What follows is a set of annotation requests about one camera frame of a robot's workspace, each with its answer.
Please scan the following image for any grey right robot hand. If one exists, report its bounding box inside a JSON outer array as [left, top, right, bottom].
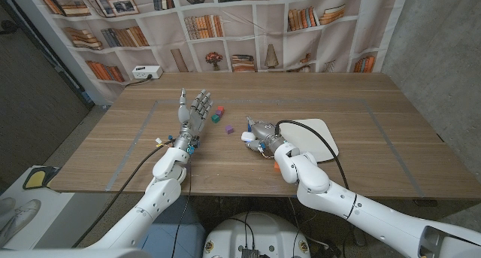
[[242, 116, 287, 156]]

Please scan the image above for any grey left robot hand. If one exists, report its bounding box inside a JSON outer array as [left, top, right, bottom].
[[173, 87, 214, 152]]

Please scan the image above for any white square plate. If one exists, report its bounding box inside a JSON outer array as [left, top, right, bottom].
[[280, 118, 340, 163]]

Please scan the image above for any white power strip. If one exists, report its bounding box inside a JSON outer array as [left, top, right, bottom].
[[132, 65, 164, 80]]

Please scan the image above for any printed bookshelf backdrop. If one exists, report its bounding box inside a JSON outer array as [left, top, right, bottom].
[[7, 0, 411, 105]]

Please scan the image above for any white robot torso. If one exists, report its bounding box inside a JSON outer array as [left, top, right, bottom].
[[202, 211, 312, 258]]

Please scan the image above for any yellow and black pad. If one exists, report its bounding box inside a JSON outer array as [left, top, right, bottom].
[[22, 165, 61, 191]]

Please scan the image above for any white floor platform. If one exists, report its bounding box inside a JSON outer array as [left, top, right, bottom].
[[0, 165, 76, 251]]

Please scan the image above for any white shoe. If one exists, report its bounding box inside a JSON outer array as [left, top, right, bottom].
[[0, 199, 42, 247], [0, 196, 17, 217]]

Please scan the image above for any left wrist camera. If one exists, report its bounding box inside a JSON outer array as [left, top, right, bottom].
[[187, 136, 202, 156]]

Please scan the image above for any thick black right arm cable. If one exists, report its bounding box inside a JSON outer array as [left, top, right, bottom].
[[274, 120, 350, 191]]

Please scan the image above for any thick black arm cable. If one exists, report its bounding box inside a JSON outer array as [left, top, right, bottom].
[[274, 120, 350, 191], [71, 138, 177, 248]]

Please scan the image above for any black power strip cable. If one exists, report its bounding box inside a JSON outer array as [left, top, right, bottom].
[[123, 74, 154, 88]]

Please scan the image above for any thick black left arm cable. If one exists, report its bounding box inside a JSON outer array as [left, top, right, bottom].
[[71, 138, 177, 248]]

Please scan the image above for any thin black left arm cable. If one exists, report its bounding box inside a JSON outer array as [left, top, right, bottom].
[[171, 155, 193, 257]]

